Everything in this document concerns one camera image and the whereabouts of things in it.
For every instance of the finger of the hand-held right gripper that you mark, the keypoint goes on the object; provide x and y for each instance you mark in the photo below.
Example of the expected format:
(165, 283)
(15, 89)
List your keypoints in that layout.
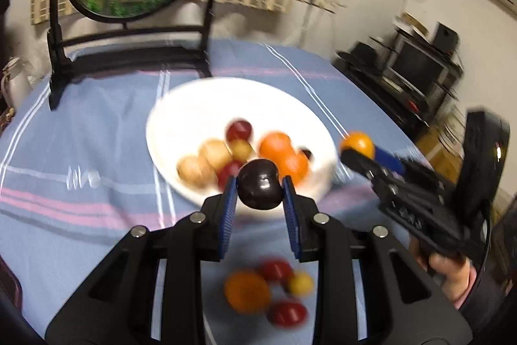
(389, 161)
(363, 165)

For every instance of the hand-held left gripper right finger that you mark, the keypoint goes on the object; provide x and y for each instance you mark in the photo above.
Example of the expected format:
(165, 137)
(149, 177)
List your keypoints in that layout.
(291, 215)

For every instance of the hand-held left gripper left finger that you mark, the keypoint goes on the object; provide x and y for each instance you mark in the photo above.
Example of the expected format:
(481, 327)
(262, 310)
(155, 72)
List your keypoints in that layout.
(228, 207)

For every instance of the small yellowish orange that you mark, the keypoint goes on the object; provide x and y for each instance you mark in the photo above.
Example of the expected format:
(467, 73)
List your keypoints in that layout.
(357, 144)

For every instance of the dark purple plum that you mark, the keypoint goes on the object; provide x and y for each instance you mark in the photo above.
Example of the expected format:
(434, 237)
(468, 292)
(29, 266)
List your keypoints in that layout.
(307, 154)
(258, 183)

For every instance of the small yellow green fruit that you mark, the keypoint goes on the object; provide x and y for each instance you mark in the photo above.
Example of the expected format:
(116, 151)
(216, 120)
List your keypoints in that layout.
(241, 149)
(301, 284)

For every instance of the white oval plate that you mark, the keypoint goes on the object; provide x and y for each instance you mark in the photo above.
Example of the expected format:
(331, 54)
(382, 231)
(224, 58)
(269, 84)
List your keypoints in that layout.
(194, 114)

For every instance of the person's right forearm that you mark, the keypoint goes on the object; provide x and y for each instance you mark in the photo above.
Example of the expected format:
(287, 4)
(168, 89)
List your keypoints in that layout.
(486, 306)

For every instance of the person's right hand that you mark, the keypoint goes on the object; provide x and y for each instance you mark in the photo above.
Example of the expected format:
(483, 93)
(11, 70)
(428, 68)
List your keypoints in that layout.
(452, 280)

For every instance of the small red plum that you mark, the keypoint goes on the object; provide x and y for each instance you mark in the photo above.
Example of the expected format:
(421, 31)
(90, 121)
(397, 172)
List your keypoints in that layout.
(286, 312)
(276, 269)

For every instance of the dark media stand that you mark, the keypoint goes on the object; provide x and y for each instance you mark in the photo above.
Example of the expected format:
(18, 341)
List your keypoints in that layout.
(404, 102)

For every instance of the computer monitor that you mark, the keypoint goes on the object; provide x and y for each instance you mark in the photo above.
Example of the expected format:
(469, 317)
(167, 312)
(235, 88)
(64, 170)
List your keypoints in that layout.
(418, 66)

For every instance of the black hat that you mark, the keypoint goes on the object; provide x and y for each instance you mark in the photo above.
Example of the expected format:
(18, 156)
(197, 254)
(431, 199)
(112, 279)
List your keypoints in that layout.
(359, 54)

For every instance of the black speaker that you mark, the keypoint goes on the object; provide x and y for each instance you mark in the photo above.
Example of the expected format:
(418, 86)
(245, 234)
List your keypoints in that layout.
(445, 38)

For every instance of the goldfish screen ornament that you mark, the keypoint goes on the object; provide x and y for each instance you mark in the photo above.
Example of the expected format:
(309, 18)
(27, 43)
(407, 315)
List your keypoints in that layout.
(133, 33)

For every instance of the white jug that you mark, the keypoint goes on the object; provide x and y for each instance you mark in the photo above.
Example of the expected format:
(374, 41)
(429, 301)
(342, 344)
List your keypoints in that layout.
(16, 82)

